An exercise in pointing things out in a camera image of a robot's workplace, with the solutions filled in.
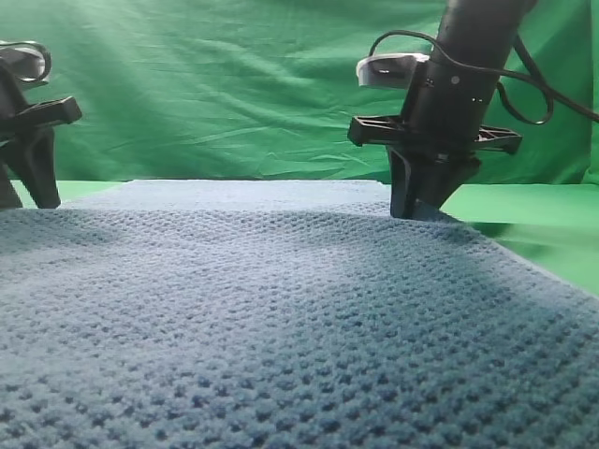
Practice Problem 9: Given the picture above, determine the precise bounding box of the black left camera cable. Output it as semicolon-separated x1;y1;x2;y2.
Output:
369;30;599;126

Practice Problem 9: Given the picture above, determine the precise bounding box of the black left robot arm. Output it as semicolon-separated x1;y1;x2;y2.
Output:
347;1;527;219

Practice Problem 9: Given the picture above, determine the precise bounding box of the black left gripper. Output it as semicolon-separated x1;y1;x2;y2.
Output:
347;60;522;219

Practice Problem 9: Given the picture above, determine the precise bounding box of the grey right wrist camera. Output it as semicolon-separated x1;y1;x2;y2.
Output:
1;41;52;87

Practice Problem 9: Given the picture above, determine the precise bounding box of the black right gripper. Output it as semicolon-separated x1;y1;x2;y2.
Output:
0;60;82;210

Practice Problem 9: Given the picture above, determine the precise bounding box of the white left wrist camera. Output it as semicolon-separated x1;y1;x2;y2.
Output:
356;52;430;90

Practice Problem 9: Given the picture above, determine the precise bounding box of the green backdrop cloth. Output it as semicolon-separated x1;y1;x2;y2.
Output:
0;0;599;186

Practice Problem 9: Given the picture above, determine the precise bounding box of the blue waffle-weave towel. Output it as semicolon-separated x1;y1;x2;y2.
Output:
1;181;598;448

